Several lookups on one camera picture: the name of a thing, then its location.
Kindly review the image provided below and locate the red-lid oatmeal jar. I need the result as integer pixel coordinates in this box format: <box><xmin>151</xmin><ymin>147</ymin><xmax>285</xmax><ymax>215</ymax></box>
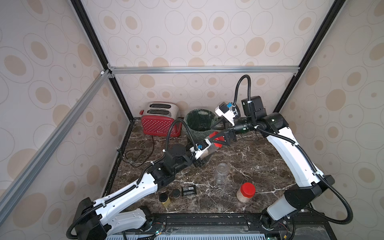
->
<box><xmin>237</xmin><ymin>183</ymin><xmax>256</xmax><ymax>203</ymax></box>
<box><xmin>201</xmin><ymin>136</ymin><xmax>225</xmax><ymax>159</ymax></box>

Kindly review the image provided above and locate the clear oatmeal jar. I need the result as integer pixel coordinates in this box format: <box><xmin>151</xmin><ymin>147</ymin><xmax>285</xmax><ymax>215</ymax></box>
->
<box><xmin>215</xmin><ymin>163</ymin><xmax>229</xmax><ymax>185</ymax></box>

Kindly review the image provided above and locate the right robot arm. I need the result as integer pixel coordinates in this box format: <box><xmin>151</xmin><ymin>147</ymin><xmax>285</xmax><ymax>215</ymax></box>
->
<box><xmin>215</xmin><ymin>109</ymin><xmax>354</xmax><ymax>230</ymax></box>

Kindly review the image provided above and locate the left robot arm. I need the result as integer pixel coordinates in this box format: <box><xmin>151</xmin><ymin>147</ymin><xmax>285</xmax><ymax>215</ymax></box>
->
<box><xmin>66</xmin><ymin>150</ymin><xmax>210</xmax><ymax>240</ymax></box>

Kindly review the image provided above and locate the small black box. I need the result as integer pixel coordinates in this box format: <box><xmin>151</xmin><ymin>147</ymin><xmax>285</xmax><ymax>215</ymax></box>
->
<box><xmin>182</xmin><ymin>185</ymin><xmax>197</xmax><ymax>197</ymax></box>

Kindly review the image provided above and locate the yellow spice jar black lid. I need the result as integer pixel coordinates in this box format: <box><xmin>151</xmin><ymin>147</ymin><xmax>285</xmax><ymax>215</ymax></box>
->
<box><xmin>159</xmin><ymin>193</ymin><xmax>171</xmax><ymax>208</ymax></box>

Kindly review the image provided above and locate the red toaster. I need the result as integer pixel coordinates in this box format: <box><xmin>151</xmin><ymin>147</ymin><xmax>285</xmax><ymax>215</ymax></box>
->
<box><xmin>140</xmin><ymin>102</ymin><xmax>181</xmax><ymax>137</ymax></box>

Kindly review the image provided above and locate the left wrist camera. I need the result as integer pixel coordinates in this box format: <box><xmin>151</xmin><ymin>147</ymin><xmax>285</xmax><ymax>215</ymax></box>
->
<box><xmin>171</xmin><ymin>139</ymin><xmax>213</xmax><ymax>160</ymax></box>

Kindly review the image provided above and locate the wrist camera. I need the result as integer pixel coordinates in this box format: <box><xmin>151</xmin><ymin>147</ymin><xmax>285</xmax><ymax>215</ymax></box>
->
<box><xmin>214</xmin><ymin>95</ymin><xmax>267</xmax><ymax>125</ymax></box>
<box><xmin>171</xmin><ymin>139</ymin><xmax>213</xmax><ymax>160</ymax></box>

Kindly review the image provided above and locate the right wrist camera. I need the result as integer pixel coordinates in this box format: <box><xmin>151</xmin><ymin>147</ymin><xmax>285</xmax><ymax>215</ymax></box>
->
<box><xmin>214</xmin><ymin>95</ymin><xmax>267</xmax><ymax>125</ymax></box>

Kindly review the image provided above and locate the black toaster power cable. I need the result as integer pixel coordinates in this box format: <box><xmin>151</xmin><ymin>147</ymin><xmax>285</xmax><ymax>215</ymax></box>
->
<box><xmin>122</xmin><ymin>136</ymin><xmax>155</xmax><ymax>168</ymax></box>

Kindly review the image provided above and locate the horizontal aluminium rail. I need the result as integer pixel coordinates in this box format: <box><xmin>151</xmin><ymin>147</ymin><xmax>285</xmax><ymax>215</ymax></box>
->
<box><xmin>102</xmin><ymin>66</ymin><xmax>300</xmax><ymax>76</ymax></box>

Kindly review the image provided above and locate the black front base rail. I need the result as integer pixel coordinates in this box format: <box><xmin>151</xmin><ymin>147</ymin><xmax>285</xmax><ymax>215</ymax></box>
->
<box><xmin>77</xmin><ymin>212</ymin><xmax>337</xmax><ymax>240</ymax></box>

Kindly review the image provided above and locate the right black frame post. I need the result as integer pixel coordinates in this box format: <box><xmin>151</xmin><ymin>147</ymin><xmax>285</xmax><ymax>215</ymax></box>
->
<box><xmin>273</xmin><ymin>0</ymin><xmax>347</xmax><ymax>113</ymax></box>

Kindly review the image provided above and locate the black frame post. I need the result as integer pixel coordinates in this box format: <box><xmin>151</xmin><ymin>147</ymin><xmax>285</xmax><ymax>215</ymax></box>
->
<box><xmin>71</xmin><ymin>0</ymin><xmax>134</xmax><ymax>122</ymax></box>
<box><xmin>273</xmin><ymin>0</ymin><xmax>347</xmax><ymax>113</ymax></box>

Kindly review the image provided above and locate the left diagonal aluminium rail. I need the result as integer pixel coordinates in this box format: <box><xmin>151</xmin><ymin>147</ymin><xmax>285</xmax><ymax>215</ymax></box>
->
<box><xmin>1</xmin><ymin>70</ymin><xmax>111</xmax><ymax>224</ymax></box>

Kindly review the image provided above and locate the left black frame post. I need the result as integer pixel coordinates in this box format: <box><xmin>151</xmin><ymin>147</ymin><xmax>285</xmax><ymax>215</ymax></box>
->
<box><xmin>71</xmin><ymin>0</ymin><xmax>134</xmax><ymax>122</ymax></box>

